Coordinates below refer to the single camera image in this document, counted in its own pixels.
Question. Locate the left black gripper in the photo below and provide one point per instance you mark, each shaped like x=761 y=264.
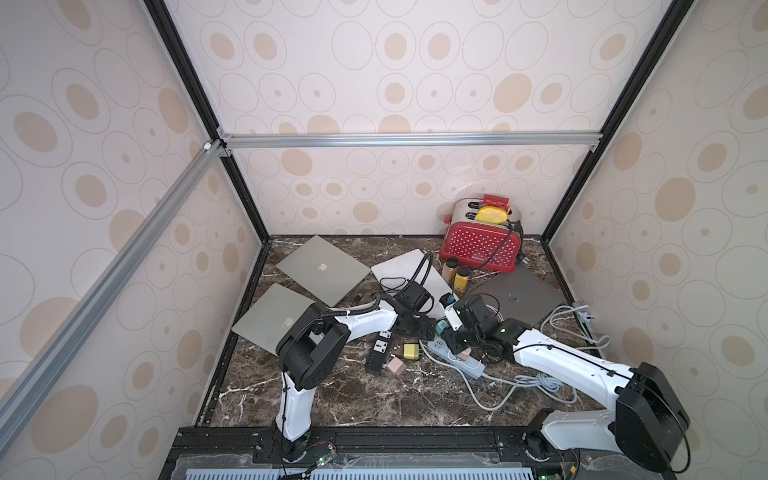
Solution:
x=425 y=331

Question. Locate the green charger plug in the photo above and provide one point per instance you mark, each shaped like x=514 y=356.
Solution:
x=441 y=326

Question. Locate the black power strip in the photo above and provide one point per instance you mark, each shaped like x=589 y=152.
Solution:
x=379 y=353

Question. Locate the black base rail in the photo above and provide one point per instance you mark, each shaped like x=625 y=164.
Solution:
x=384 y=453

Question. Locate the pink charger on blue strip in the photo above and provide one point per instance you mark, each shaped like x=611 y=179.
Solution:
x=465 y=355

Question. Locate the silver laptop front left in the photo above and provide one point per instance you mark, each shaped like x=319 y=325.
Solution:
x=270 y=318

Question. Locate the yellow charger plug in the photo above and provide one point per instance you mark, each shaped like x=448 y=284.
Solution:
x=411 y=351

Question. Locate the yellow bottle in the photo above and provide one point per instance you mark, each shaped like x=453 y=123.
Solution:
x=461 y=279

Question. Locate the white laptop centre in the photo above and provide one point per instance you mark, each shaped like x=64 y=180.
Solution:
x=404 y=266

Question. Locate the yellow toast toy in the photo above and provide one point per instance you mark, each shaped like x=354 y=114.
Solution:
x=491 y=215

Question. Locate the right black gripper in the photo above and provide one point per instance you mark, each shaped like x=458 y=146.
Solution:
x=455 y=335

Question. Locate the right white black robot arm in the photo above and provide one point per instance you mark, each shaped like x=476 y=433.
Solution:
x=640 y=414

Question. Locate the horizontal aluminium frame bar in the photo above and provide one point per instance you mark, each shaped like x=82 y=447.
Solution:
x=433 y=139

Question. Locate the red toaster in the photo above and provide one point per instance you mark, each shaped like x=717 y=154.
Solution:
x=480 y=245

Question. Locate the red toast toy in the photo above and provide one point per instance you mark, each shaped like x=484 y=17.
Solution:
x=494 y=201

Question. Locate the dark grey laptop right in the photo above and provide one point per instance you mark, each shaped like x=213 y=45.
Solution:
x=521 y=295

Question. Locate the silver laptop back left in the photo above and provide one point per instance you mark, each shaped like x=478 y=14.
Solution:
x=324 y=270

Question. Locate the light blue power strip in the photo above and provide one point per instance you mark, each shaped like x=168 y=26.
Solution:
x=464 y=362

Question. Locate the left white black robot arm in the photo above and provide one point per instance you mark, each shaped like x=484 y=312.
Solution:
x=310 y=349

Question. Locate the pink charger plug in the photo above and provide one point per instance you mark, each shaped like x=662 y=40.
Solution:
x=396 y=367

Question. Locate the silver laptop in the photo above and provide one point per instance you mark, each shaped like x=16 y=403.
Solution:
x=270 y=318
x=324 y=270

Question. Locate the diagonal aluminium frame bar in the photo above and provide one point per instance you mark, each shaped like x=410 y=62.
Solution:
x=39 y=378

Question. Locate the brown lid bottle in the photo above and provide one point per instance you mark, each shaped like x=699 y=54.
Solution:
x=449 y=270

